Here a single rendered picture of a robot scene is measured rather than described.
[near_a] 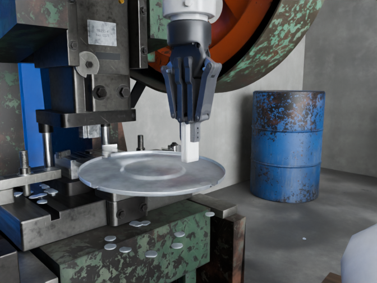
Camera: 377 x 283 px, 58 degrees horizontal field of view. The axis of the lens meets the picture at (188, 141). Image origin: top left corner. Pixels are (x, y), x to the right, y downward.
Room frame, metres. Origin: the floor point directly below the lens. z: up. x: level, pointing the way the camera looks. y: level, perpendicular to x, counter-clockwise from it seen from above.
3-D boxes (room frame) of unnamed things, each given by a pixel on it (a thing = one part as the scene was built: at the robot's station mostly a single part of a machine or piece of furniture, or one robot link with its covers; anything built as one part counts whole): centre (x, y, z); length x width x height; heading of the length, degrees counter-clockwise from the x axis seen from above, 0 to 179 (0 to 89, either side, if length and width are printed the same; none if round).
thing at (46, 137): (0.84, 0.35, 0.81); 0.02 x 0.02 x 0.14
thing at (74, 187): (0.86, 0.26, 0.72); 0.20 x 0.16 x 0.03; 134
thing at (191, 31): (0.60, 0.00, 1.01); 0.08 x 0.07 x 0.09; 44
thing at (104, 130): (0.96, 0.24, 0.81); 0.02 x 0.02 x 0.14
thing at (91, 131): (0.85, 0.25, 0.84); 0.05 x 0.03 x 0.04; 134
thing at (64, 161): (0.85, 0.25, 0.76); 0.15 x 0.09 x 0.05; 134
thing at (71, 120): (0.86, 0.26, 0.86); 0.20 x 0.16 x 0.05; 134
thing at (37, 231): (0.86, 0.25, 0.68); 0.45 x 0.30 x 0.06; 134
